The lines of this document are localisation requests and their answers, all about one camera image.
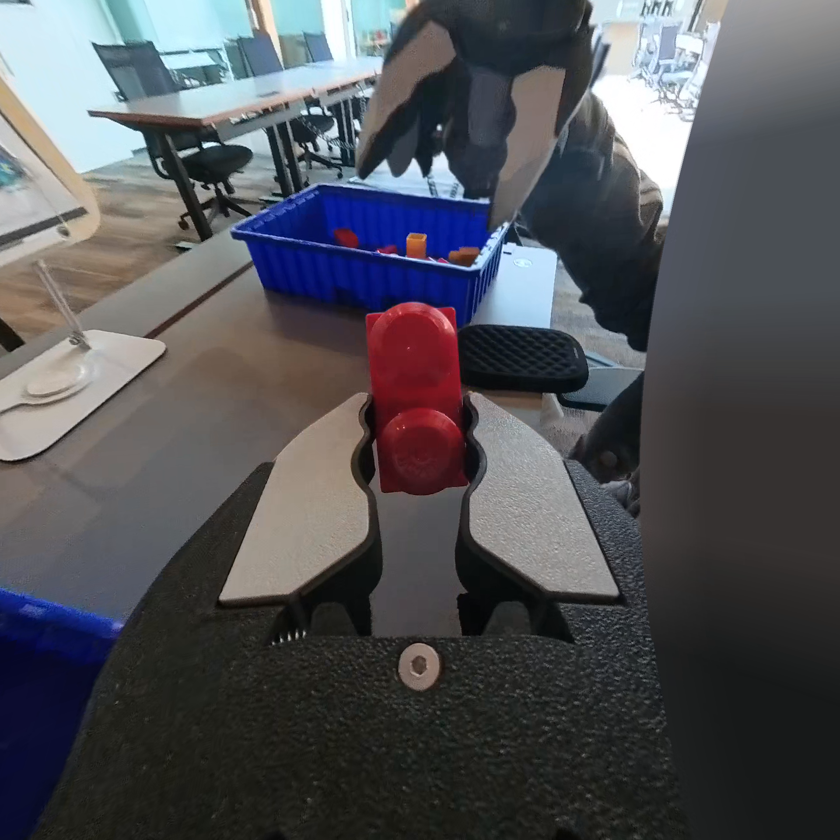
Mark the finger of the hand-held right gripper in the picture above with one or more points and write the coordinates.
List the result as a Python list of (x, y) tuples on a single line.
[(536, 131), (400, 92)]

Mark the black textured wrist rest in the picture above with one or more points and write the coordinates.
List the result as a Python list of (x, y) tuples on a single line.
[(525, 357)]

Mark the red two-stud building block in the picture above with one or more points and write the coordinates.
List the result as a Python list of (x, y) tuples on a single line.
[(418, 381)]

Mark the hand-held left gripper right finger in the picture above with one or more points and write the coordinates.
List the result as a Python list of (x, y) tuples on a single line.
[(538, 525)]

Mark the black office chair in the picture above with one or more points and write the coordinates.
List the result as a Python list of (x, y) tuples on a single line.
[(210, 158), (670, 59), (604, 420)]

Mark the blue plastic bin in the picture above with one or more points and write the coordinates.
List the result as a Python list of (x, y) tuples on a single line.
[(40, 696), (341, 282)]

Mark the printed instruction sheet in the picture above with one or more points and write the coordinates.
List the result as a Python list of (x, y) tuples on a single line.
[(20, 190)]

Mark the wooden office desk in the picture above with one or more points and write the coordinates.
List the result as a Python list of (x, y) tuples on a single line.
[(223, 103)]

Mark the pile of assorted toy blocks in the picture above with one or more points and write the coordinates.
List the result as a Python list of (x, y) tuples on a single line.
[(416, 246)]

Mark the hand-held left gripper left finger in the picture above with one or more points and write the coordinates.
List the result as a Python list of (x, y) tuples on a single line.
[(302, 525)]

